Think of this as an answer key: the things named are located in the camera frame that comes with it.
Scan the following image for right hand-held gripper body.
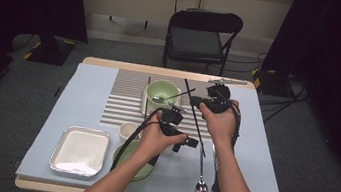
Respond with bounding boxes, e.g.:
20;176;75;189
203;75;249;118

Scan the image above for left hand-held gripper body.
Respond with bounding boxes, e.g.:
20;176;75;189
157;101;189;140

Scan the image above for slim black chopstick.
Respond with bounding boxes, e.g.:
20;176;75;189
142;76;153;121
174;78;218;159

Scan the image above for green bowl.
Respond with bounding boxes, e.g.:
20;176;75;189
143;78;181;113
109;137;158;183
130;173;153;186

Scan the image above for person's left hand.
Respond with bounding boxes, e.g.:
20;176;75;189
135;110;191;170

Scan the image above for person's right hand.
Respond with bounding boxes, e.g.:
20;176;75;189
193;94;243;150

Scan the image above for white cup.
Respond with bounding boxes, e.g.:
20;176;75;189
117;120;140;142

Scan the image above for black taped stand base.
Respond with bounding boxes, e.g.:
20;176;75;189
22;32;78;69
249;66;297;100

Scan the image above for black folding chair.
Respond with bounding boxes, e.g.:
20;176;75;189
160;4;245;79

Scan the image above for grey striped placemat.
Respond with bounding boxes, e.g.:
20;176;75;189
99;67;235;142

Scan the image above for light blue table mat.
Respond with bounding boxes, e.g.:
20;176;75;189
14;55;300;192

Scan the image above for grey round floor base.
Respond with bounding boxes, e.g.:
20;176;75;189
10;31;41;56

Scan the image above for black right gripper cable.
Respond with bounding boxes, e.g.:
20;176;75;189
205;89;267;192

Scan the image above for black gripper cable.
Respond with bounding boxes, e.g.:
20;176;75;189
205;89;267;192
109;101;166;179

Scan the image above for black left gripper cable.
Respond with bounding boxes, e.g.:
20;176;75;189
109;101;166;179

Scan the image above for bundle of black floor cables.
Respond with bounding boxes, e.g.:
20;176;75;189
217;47;316;129

